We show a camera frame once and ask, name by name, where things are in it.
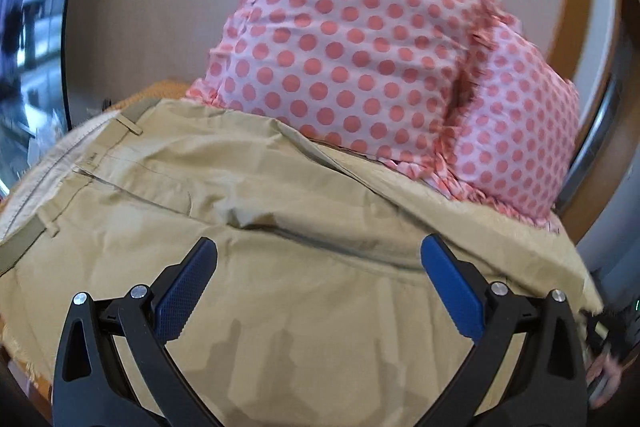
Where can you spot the orange patterned bedspread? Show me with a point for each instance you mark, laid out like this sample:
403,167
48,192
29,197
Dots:
150,89

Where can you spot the large pink polka-dot pillow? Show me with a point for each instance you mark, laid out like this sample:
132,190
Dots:
374,77

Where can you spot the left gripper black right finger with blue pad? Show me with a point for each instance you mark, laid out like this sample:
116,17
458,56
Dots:
548,384

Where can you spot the person's right hand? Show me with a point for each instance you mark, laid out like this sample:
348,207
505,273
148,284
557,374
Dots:
603,379

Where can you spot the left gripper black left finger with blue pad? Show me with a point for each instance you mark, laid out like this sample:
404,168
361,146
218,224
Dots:
91,386

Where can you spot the small pink polka-dot pillow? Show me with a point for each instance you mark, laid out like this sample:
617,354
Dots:
508,141

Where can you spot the beige khaki pants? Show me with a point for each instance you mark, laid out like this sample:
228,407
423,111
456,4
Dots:
319,312

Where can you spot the black flat-screen television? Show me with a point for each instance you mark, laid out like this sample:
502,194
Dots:
34,99

